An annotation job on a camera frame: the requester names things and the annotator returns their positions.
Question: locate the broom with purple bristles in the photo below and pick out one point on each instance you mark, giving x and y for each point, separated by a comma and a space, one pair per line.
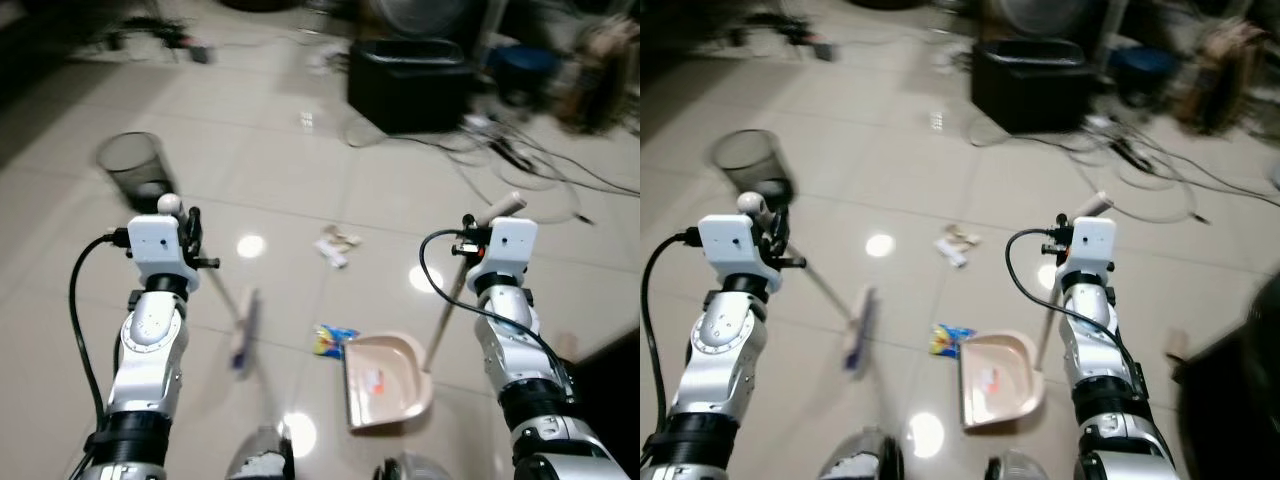
245, 335
862, 335

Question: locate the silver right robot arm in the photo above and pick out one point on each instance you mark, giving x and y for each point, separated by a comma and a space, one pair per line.
1100, 345
515, 345

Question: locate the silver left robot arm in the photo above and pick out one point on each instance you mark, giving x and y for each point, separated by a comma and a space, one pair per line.
150, 345
722, 345

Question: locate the round floor fan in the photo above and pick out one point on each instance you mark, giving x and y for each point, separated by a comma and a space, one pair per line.
1045, 18
425, 18

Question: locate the black mesh waste bin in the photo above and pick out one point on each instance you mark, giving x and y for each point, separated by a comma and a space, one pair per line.
133, 170
755, 165

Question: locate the crumpled white paper litter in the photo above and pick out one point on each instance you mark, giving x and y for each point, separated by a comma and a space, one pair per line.
958, 246
337, 247

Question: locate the black square box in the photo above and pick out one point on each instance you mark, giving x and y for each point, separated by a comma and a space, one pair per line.
1030, 90
410, 90

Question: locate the colourful snack wrapper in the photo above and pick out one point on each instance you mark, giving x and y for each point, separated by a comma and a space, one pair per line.
335, 342
950, 340

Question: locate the blue round stool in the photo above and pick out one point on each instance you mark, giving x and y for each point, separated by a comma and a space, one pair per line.
1145, 70
525, 72

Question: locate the power strip with plugs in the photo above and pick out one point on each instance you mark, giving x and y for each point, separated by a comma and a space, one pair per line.
165, 40
790, 40

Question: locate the white crumpled scrap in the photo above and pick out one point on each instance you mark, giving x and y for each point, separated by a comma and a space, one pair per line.
950, 62
327, 62

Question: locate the dark furniture corner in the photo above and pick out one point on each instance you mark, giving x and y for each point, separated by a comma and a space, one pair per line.
1235, 390
612, 385

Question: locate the brown bag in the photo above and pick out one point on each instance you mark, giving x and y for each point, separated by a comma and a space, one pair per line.
1225, 75
600, 75

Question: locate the left robot leg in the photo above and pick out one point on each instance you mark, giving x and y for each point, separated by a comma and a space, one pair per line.
262, 455
862, 455

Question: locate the robot leg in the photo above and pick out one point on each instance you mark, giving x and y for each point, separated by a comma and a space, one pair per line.
262, 455
862, 455
408, 468
1018, 468

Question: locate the right robot leg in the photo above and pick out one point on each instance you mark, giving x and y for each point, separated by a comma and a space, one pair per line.
1018, 468
408, 468

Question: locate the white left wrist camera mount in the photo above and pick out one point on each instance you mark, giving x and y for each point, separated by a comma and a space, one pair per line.
155, 245
728, 245

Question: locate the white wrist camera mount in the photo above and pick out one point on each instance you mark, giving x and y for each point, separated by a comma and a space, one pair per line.
728, 245
508, 250
1092, 245
155, 245

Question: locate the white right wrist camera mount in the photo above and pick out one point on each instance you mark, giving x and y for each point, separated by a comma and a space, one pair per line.
508, 250
1092, 245

